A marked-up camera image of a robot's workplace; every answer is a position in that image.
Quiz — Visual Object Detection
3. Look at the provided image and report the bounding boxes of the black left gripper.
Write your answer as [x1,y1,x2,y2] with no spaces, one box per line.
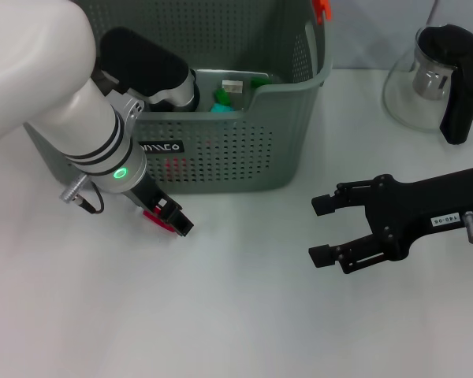
[122,175,195,238]

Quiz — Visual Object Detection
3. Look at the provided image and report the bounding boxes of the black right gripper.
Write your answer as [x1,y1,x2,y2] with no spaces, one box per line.
[307,167,473,276]

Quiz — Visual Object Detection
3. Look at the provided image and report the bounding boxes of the dark red long block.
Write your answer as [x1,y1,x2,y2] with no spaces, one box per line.
[143,204,175,235]

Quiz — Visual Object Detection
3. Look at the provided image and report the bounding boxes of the dark green block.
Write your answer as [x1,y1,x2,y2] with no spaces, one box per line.
[213,88,233,106]

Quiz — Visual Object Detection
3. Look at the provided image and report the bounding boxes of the white ridged block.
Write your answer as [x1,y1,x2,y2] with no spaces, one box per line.
[220,80,244,95]

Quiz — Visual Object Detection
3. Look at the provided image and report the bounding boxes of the grey perforated storage bin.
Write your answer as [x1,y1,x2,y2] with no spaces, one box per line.
[23,0,334,196]

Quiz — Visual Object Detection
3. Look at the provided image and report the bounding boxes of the glass teapot black handle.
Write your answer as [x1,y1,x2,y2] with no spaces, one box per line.
[382,24,473,146]

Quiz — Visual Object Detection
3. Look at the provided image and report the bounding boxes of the orange bin handle clip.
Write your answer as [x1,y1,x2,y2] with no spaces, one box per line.
[313,0,333,23]

